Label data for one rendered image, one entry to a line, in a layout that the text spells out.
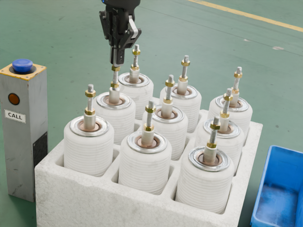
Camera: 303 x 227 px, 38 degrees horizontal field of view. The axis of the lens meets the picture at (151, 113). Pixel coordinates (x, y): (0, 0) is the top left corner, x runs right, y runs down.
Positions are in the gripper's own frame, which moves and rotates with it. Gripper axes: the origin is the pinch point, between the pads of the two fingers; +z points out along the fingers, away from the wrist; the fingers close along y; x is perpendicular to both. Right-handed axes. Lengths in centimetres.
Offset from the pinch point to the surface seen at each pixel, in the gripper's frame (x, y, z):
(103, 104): -2.9, 0.6, 10.3
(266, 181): 38, 16, 34
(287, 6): 186, -105, 35
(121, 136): -0.3, 4.7, 16.6
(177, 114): 9.1, 10.8, 10.2
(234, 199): 8.6, 30.7, 17.5
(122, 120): -0.5, 4.7, 12.7
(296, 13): 180, -93, 35
